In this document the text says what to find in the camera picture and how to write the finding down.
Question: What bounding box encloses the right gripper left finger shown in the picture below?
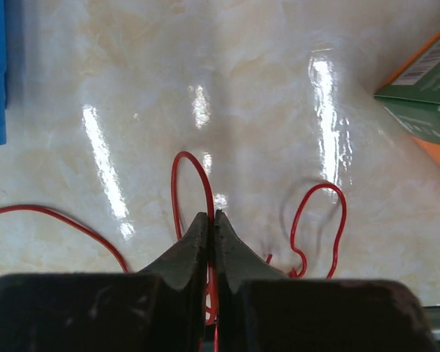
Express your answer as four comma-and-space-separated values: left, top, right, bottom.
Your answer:
0, 213, 208, 351

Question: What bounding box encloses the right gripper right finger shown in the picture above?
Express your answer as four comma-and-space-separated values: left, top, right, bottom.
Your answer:
213, 211, 439, 351

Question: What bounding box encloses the red wire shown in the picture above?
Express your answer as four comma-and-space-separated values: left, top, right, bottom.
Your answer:
0, 150, 348, 352

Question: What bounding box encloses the orange yellow sponge pack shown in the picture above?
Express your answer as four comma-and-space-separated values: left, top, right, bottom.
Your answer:
374, 31, 440, 166

